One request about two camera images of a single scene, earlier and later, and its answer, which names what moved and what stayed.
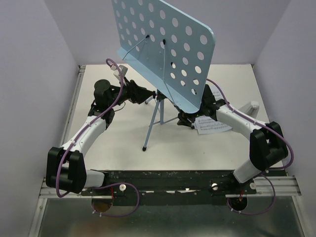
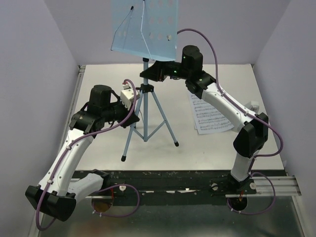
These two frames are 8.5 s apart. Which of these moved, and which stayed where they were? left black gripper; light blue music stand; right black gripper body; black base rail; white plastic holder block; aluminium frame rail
Moved: left black gripper; right black gripper body; light blue music stand
Stayed: black base rail; white plastic holder block; aluminium frame rail
